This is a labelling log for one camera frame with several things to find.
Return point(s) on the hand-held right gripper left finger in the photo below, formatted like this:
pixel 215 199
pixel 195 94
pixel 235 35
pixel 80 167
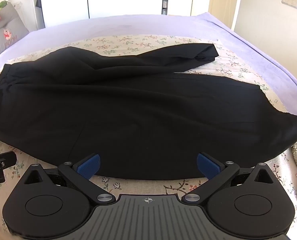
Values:
pixel 89 166

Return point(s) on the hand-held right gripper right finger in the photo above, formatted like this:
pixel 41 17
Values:
pixel 207 166

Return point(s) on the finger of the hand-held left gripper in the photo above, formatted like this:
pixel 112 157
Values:
pixel 6 158

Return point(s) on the black pants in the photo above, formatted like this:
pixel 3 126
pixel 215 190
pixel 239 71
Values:
pixel 138 105

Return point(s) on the grey pillow with pink print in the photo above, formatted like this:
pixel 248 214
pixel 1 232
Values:
pixel 6 25

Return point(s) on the floral print blanket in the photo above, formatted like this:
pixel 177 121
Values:
pixel 138 42

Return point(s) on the purple bed sheet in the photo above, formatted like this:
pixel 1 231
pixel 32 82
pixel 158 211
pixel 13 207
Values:
pixel 113 25

